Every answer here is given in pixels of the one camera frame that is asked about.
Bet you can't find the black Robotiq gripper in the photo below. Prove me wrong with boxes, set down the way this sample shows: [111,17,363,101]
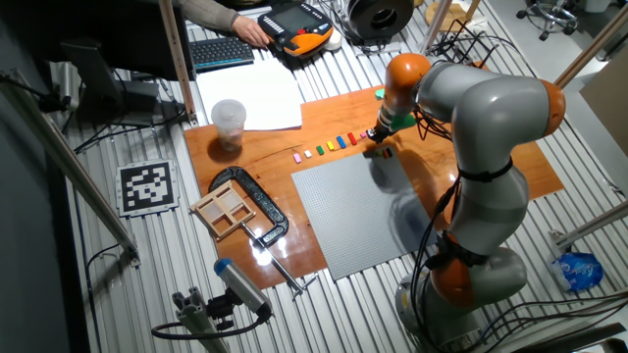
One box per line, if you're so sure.
[366,119,394,145]

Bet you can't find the forearm in grey sleeve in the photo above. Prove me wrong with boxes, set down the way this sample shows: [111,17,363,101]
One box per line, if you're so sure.
[179,0,241,31]

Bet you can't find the grey Lego baseplate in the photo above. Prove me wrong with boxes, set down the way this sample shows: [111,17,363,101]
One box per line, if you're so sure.
[290,146,439,281]

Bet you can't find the person's bare hand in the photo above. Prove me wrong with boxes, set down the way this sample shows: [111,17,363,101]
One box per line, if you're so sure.
[230,14,271,49]

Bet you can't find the glossy wooden work board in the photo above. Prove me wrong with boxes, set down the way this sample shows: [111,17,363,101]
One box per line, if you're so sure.
[183,80,565,290]

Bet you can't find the white computer mouse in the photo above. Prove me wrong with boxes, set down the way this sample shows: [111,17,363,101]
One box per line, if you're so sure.
[323,29,344,53]

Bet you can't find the black round spool device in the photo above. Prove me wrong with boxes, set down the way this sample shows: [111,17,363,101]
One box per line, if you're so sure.
[345,0,416,48]

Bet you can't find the white printed paper sheet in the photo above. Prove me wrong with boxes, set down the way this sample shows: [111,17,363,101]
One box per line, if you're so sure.
[194,61,305,132]

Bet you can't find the orange and black teach pendant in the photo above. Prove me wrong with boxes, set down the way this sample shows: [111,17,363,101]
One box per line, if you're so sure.
[257,2,335,59]

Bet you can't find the clear plastic lidded cup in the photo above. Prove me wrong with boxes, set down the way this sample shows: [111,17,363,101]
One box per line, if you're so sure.
[210,98,247,153]

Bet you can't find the black metal C-clamp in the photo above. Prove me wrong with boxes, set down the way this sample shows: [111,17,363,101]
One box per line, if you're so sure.
[208,165,319,298]

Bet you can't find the wooden divided tray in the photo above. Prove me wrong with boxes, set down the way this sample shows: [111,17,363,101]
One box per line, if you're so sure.
[189,179,257,241]

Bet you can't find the black computer keyboard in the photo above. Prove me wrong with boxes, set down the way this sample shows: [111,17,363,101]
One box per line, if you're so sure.
[188,36,256,74]

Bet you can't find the black wheeled office stool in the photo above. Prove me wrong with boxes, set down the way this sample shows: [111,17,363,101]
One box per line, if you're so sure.
[515,0,580,43]

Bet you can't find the black white fiducial marker plate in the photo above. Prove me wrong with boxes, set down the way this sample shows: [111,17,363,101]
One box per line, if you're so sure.
[115,159,182,219]

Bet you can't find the brown cardboard panel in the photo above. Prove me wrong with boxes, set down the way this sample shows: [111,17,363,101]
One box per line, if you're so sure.
[578,48,628,158]

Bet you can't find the blue plastic bag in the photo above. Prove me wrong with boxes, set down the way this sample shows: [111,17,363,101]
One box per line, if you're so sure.
[549,252,604,293]

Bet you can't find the black computer monitor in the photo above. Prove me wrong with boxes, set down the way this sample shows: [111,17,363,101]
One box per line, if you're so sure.
[48,0,197,127]

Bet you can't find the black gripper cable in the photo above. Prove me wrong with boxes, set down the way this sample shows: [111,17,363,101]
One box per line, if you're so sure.
[412,105,453,143]

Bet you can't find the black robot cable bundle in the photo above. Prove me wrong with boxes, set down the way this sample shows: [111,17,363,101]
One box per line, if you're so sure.
[409,176,465,353]

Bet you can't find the grey camera with blue cap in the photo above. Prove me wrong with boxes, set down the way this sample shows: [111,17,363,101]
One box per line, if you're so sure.
[213,258,274,318]

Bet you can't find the brown upright frame post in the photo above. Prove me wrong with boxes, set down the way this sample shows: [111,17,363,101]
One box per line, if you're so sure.
[157,0,199,126]

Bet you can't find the slanted aluminium frame post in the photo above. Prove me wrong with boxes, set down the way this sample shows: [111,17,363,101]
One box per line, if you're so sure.
[553,4,628,92]

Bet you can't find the short aluminium frame beam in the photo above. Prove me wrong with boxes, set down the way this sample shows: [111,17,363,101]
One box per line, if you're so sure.
[549,200,628,251]

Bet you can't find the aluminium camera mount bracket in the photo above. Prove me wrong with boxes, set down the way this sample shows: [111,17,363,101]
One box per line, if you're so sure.
[171,286,232,353]

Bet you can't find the thin black floor cable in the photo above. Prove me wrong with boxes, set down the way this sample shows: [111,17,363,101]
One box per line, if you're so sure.
[470,288,628,353]

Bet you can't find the black camera cable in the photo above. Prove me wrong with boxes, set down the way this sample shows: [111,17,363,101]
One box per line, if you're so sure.
[150,313,269,340]

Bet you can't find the long slanted aluminium frame beam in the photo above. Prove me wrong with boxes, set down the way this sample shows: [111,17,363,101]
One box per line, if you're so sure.
[0,68,141,269]

